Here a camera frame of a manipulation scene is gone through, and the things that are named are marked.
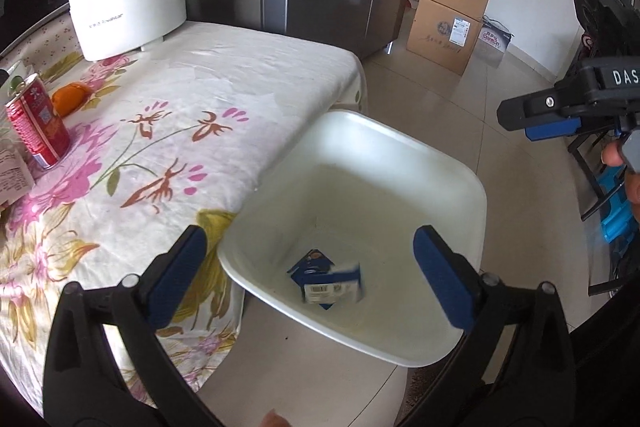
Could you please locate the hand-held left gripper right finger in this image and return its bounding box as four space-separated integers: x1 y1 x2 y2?
412 224 576 427

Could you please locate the person's right hand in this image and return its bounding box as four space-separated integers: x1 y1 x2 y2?
602 142 640 223

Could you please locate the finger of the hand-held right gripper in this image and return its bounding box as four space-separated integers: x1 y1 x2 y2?
496 79 588 142

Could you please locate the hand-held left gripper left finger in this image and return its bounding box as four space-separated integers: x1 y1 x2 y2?
42 224 208 427

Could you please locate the white plastic bin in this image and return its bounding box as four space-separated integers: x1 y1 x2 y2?
216 109 488 368

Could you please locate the blue plastic crate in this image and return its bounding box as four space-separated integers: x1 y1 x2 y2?
597 167 640 243

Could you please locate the floral tablecloth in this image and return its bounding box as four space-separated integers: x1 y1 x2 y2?
0 9 368 418

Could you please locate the red drink can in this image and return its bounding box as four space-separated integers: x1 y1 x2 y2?
5 73 72 170

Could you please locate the orange peel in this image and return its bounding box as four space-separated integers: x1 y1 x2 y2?
51 82 93 115

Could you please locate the blue and white carton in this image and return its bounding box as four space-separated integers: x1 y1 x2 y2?
287 249 363 310

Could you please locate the paper receipt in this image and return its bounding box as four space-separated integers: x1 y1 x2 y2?
0 142 36 208

